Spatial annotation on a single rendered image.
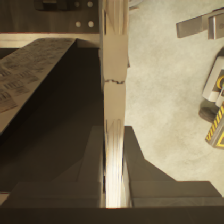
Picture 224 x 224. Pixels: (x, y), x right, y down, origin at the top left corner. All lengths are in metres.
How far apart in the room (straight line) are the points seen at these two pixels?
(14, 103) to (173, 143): 1.23
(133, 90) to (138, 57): 0.21
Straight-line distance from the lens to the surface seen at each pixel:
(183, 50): 1.14
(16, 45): 0.98
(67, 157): 0.23
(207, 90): 1.17
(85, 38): 0.87
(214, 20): 0.24
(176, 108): 1.24
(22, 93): 0.37
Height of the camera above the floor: 1.04
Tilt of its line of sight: 64 degrees down
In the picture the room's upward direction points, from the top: 178 degrees clockwise
